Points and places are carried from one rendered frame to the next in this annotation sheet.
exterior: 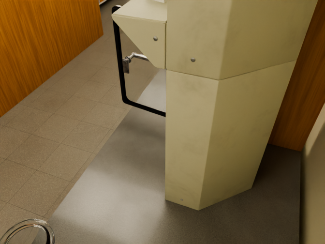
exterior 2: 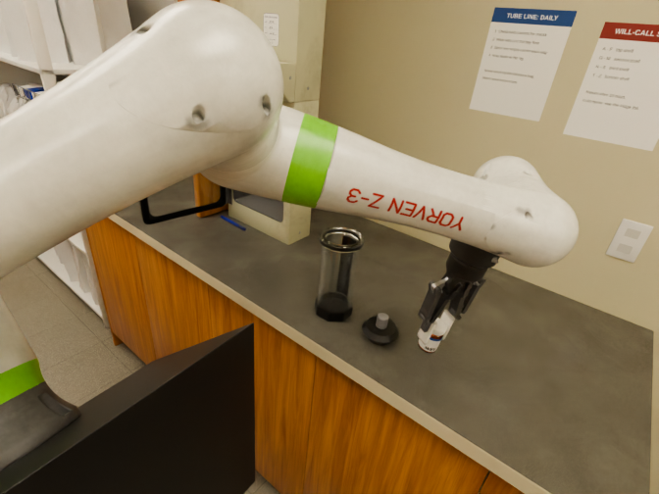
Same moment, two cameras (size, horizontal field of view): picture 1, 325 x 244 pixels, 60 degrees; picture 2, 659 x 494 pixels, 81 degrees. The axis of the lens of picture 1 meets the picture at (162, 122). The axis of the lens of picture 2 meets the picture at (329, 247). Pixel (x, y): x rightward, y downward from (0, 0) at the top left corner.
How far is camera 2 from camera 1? 1.08 m
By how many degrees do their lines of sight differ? 61
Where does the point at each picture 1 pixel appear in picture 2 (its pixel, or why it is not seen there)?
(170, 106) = not seen: hidden behind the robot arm
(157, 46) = (290, 83)
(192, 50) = (308, 81)
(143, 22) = (284, 67)
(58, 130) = not seen: outside the picture
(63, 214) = (262, 298)
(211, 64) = (316, 89)
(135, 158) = (228, 248)
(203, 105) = not seen: hidden behind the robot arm
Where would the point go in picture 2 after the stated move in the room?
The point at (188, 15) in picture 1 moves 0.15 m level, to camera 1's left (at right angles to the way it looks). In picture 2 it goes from (306, 56) to (285, 58)
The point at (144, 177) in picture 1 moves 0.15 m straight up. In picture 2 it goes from (257, 248) to (257, 207)
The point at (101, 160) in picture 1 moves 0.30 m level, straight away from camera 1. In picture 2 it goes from (211, 266) to (110, 259)
